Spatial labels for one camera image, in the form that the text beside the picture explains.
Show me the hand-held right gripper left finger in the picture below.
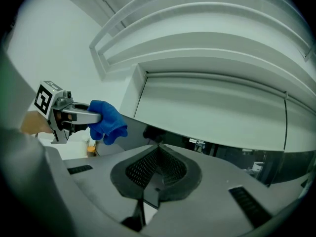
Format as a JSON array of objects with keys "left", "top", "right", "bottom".
[{"left": 63, "top": 144, "right": 158, "bottom": 232}]

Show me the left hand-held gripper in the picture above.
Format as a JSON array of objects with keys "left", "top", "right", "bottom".
[{"left": 34, "top": 80, "right": 102, "bottom": 145}]

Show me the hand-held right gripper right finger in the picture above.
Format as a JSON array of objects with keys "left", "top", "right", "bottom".
[{"left": 140, "top": 144, "right": 284, "bottom": 237}]

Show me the blue cloth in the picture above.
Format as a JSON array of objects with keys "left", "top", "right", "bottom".
[{"left": 86, "top": 99, "right": 129, "bottom": 146}]

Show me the large black monitor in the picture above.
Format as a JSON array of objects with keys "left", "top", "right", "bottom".
[{"left": 95, "top": 114, "right": 198, "bottom": 208}]

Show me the person's left hand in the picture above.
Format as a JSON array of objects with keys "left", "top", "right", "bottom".
[{"left": 55, "top": 112, "right": 77, "bottom": 122}]

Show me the glass window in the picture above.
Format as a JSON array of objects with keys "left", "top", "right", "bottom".
[{"left": 195, "top": 138, "right": 272, "bottom": 183}]

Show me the white roller blind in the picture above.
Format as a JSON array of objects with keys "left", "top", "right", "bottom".
[
  {"left": 134, "top": 72, "right": 287, "bottom": 153},
  {"left": 286, "top": 94, "right": 316, "bottom": 153}
]

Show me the black blind cord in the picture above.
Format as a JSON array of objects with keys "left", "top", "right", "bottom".
[
  {"left": 134, "top": 72, "right": 149, "bottom": 119},
  {"left": 283, "top": 90, "right": 289, "bottom": 152}
]

